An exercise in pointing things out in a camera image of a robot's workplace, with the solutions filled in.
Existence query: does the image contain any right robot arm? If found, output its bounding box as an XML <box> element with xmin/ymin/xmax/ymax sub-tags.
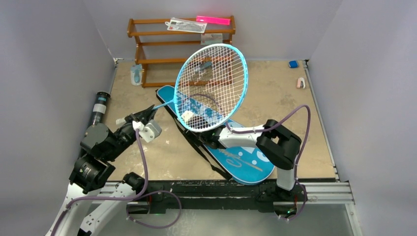
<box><xmin>185</xmin><ymin>119</ymin><xmax>301</xmax><ymax>200</ymax></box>

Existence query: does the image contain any blue badminton racket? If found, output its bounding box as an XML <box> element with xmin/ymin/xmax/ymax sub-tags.
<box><xmin>154</xmin><ymin>43</ymin><xmax>248</xmax><ymax>132</ymax></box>

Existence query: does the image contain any small white box on shelf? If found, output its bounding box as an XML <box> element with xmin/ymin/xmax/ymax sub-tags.
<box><xmin>201</xmin><ymin>33</ymin><xmax>223</xmax><ymax>45</ymax></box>

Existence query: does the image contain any light blue packaged tool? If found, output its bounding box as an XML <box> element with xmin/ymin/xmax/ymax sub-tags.
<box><xmin>130</xmin><ymin>64</ymin><xmax>143</xmax><ymax>86</ymax></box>

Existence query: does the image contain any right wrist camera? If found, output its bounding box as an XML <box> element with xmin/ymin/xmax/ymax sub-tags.
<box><xmin>180</xmin><ymin>110</ymin><xmax>195</xmax><ymax>123</ymax></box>

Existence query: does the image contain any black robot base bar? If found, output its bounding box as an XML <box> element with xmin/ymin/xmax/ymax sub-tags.
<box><xmin>127</xmin><ymin>179</ymin><xmax>307</xmax><ymax>218</ymax></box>

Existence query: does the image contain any clear packaged item on shelf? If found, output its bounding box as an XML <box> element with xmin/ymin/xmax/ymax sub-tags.
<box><xmin>165</xmin><ymin>18</ymin><xmax>207</xmax><ymax>33</ymax></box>

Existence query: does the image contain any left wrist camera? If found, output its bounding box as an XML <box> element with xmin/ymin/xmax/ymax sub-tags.
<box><xmin>132</xmin><ymin>119</ymin><xmax>162</xmax><ymax>143</ymax></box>

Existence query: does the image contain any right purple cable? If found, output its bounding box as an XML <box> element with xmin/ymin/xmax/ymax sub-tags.
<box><xmin>189</xmin><ymin>93</ymin><xmax>312</xmax><ymax>222</ymax></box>

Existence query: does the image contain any black shuttlecock tube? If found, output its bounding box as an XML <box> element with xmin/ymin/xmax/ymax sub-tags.
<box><xmin>88</xmin><ymin>91</ymin><xmax>111</xmax><ymax>126</ymax></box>

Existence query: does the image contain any pink and white clip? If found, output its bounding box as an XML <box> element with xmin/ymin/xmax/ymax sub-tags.
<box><xmin>297</xmin><ymin>77</ymin><xmax>306</xmax><ymax>89</ymax></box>

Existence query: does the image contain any pink fluorescent ruler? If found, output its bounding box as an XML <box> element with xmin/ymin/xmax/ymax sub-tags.
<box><xmin>196</xmin><ymin>16</ymin><xmax>231</xmax><ymax>26</ymax></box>

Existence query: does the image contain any blue and grey eraser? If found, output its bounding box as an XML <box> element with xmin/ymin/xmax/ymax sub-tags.
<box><xmin>288</xmin><ymin>60</ymin><xmax>299</xmax><ymax>69</ymax></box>

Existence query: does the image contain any blue racket bag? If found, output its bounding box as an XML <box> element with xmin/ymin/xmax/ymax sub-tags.
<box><xmin>155</xmin><ymin>85</ymin><xmax>275</xmax><ymax>185</ymax></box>

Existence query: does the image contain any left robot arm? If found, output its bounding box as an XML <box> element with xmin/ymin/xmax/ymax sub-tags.
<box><xmin>47</xmin><ymin>106</ymin><xmax>160</xmax><ymax>236</ymax></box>

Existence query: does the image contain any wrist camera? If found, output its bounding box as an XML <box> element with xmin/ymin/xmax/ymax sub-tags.
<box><xmin>180</xmin><ymin>110</ymin><xmax>195</xmax><ymax>123</ymax></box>
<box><xmin>132</xmin><ymin>119</ymin><xmax>162</xmax><ymax>143</ymax></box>

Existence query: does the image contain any wooden three-tier shelf rack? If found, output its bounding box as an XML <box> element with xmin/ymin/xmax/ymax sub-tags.
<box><xmin>127</xmin><ymin>15</ymin><xmax>236</xmax><ymax>88</ymax></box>

